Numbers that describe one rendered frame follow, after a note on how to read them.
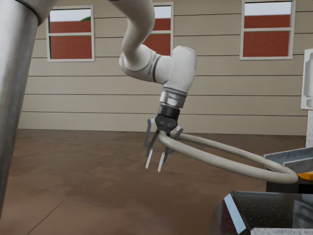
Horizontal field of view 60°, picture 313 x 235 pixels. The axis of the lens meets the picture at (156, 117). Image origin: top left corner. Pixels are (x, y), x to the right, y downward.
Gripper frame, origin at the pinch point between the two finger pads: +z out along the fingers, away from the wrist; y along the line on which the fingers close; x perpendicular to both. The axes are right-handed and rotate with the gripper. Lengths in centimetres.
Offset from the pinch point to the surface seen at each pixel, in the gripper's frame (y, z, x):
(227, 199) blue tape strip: 38.9, 14.4, 27.2
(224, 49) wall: 122, -190, 593
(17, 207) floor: -119, 130, 189
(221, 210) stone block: 36.5, 18.8, 24.0
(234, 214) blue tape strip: 38.4, 15.3, 12.4
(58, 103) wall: -269, 60, 660
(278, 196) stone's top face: 60, 6, 24
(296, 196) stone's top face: 68, 4, 25
